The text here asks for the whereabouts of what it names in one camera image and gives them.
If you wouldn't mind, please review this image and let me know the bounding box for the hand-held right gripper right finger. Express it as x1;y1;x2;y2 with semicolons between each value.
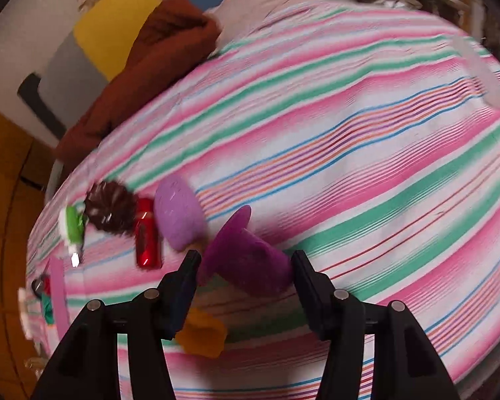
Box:
291;250;461;400

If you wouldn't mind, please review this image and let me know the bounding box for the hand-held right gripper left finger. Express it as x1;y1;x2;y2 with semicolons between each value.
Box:
29;250;202;400

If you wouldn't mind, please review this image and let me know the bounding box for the purple toy cup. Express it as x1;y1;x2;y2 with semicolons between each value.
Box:
197;205;294;297

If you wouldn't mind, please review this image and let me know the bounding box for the brown swirl toy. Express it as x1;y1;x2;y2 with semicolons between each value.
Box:
84;180;139;235

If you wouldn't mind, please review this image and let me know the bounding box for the white tray with pink edge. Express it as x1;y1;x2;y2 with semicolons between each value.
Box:
17;256;71;342

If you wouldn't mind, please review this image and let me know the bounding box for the white green plug-in device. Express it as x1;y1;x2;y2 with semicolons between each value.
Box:
58;205;86;267

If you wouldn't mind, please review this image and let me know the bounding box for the orange toy piece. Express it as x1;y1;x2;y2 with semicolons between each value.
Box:
175;307;228;358

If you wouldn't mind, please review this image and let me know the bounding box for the red toy bottle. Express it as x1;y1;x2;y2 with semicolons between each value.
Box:
134;198;162;269

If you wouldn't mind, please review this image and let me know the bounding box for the lavender oval toy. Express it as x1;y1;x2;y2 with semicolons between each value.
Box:
153;175;207;251

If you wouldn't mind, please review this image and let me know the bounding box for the pink green striped bedsheet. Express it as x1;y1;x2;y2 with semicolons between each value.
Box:
25;0;500;400

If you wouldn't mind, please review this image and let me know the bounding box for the white bubble wrap roll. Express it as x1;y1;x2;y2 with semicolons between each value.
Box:
46;158;65;201

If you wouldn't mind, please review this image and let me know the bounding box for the wooden wardrobe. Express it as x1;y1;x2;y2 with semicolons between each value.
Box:
0;100;59;400

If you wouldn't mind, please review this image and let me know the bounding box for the brown quilted blanket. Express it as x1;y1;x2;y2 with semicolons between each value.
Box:
56;0;221;171

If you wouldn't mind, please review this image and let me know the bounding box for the black rolled mat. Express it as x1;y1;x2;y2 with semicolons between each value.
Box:
17;73;65;140

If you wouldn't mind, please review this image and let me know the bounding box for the translucent plastic piece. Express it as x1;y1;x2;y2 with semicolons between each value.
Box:
450;35;500;111

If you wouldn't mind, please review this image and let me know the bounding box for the grey yellow blue headboard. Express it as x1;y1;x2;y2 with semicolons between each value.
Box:
37;0;267;96

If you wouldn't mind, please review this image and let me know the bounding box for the pale pink duvet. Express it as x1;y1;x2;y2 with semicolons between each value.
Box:
204;0;317;57

